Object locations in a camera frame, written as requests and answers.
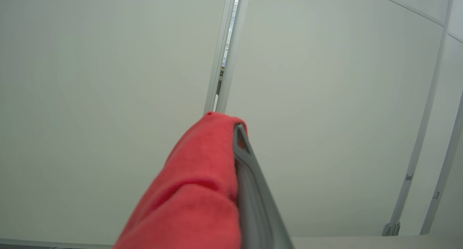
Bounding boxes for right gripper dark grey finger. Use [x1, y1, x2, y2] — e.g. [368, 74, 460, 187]
[232, 123, 294, 249]

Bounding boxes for red white garment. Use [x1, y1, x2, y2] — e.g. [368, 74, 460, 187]
[111, 111, 249, 249]

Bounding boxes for white partition post pair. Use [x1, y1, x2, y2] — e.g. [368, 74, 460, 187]
[203, 0, 252, 115]

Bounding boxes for white partition post with bracket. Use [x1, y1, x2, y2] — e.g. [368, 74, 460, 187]
[382, 0, 455, 237]
[420, 90, 463, 236]

